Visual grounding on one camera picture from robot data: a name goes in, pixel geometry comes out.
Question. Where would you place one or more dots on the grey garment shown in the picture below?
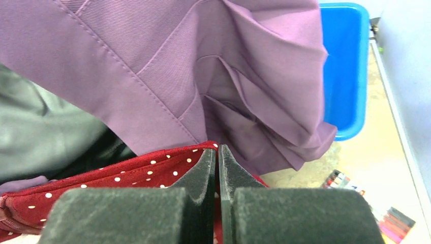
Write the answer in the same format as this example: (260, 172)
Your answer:
(44, 135)

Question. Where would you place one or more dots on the purple pleated skirt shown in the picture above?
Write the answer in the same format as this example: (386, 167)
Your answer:
(165, 74)

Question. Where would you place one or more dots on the blue plastic bin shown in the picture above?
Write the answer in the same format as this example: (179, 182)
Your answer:
(346, 32)

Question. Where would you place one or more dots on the red polka dot skirt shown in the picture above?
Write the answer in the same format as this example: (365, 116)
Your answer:
(26, 212)

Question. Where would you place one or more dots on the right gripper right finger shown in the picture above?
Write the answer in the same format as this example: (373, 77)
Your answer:
(254, 213)

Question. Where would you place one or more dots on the marker pack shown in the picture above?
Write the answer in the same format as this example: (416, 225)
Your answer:
(393, 224)

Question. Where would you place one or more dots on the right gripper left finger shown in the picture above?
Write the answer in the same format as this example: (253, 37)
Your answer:
(181, 213)

